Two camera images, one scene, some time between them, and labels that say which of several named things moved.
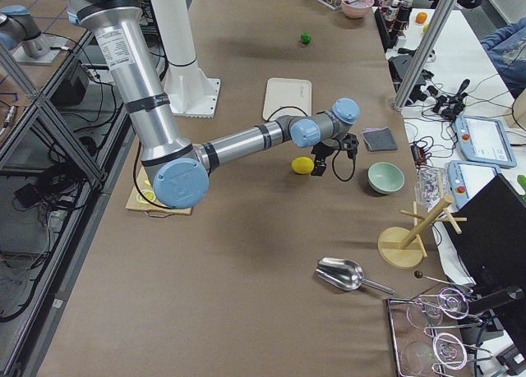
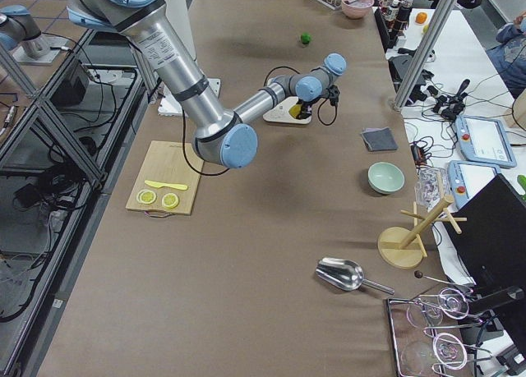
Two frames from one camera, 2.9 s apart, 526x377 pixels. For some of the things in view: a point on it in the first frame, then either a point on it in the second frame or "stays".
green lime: x=306 y=38 stays
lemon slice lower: x=148 y=194 stays
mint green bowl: x=384 y=177 stays
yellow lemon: x=302 y=165 → x=295 y=110
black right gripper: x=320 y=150 → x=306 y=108
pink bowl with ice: x=359 y=8 stays
